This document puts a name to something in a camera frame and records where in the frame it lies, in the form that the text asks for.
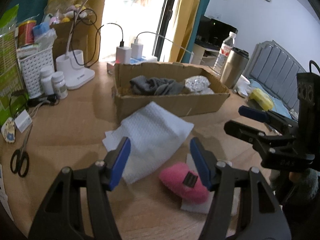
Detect black strap loop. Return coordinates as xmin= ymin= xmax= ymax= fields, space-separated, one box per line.
xmin=9 ymin=91 xmax=29 ymax=113

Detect white plastic basket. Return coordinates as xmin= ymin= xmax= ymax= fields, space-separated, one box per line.
xmin=18 ymin=48 xmax=55 ymax=98

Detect white wipes packet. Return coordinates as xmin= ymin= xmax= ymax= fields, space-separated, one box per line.
xmin=0 ymin=164 xmax=15 ymax=221

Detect yellow sponge pack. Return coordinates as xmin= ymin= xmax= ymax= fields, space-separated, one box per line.
xmin=250 ymin=88 xmax=274 ymax=111

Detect white cabinet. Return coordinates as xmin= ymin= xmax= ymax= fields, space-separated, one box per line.
xmin=191 ymin=44 xmax=221 ymax=68

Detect white desk lamp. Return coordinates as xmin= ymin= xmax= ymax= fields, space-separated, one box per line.
xmin=55 ymin=0 xmax=142 ymax=90

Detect cardboard box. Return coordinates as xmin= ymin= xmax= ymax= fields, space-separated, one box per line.
xmin=111 ymin=61 xmax=230 ymax=123

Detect white power strip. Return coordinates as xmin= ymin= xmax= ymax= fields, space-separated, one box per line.
xmin=107 ymin=56 xmax=158 ymax=74

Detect black cable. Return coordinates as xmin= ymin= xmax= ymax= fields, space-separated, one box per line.
xmin=82 ymin=7 xmax=125 ymax=68

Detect blue bed sheet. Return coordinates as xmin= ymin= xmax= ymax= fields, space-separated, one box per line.
xmin=246 ymin=79 xmax=293 ymax=120

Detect black appliance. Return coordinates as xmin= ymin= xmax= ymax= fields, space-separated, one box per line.
xmin=194 ymin=17 xmax=238 ymax=53

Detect green pack of paper cups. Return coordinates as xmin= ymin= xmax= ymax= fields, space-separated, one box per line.
xmin=0 ymin=4 xmax=30 ymax=126

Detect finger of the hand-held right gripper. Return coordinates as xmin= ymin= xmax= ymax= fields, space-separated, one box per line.
xmin=224 ymin=120 xmax=316 ymax=170
xmin=239 ymin=106 xmax=298 ymax=131

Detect white charger with black cable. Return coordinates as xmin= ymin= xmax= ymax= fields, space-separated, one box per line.
xmin=116 ymin=45 xmax=132 ymax=64

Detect blue small packet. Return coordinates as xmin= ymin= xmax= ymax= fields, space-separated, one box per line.
xmin=33 ymin=22 xmax=51 ymax=38

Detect silver scrunchy bag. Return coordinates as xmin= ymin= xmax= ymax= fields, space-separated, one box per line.
xmin=185 ymin=76 xmax=210 ymax=92

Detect grey socks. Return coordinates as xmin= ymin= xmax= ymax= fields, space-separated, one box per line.
xmin=129 ymin=75 xmax=187 ymax=96

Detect white crumpled object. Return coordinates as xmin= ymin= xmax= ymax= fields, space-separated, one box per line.
xmin=233 ymin=75 xmax=251 ymax=98

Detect person's right forearm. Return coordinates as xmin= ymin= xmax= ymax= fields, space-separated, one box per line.
xmin=270 ymin=167 xmax=320 ymax=207

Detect black door frame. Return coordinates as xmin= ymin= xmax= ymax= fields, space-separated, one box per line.
xmin=150 ymin=0 xmax=186 ymax=62

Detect white towel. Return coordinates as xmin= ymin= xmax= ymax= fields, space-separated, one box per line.
xmin=104 ymin=102 xmax=195 ymax=184

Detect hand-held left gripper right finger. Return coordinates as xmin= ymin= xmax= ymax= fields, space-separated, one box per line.
xmin=190 ymin=137 xmax=292 ymax=240

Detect black small device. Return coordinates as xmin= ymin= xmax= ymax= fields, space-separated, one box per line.
xmin=27 ymin=94 xmax=59 ymax=107

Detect pink plush pouch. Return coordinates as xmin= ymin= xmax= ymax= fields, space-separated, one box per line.
xmin=159 ymin=162 xmax=210 ymax=202

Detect red can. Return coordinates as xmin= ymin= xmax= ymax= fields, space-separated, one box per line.
xmin=18 ymin=20 xmax=37 ymax=47

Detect steel tumbler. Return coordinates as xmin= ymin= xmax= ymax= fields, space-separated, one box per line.
xmin=220 ymin=47 xmax=250 ymax=89

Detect white cable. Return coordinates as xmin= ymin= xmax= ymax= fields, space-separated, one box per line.
xmin=135 ymin=31 xmax=195 ymax=56

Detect grey bed headboard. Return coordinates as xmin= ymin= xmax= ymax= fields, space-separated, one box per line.
xmin=246 ymin=40 xmax=307 ymax=111

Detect small white box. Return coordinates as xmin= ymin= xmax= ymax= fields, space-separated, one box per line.
xmin=14 ymin=112 xmax=33 ymax=132

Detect clear water bottle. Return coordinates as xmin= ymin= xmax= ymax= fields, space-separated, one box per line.
xmin=213 ymin=32 xmax=238 ymax=76

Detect small printed packet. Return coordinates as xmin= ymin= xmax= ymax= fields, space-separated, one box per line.
xmin=1 ymin=117 xmax=16 ymax=143

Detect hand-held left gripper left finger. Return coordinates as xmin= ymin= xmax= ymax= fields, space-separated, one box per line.
xmin=28 ymin=137 xmax=131 ymax=240

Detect black scissors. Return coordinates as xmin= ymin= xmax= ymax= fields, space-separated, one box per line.
xmin=10 ymin=124 xmax=34 ymax=178

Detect brown box of plush toys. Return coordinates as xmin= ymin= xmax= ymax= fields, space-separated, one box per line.
xmin=48 ymin=3 xmax=101 ymax=64

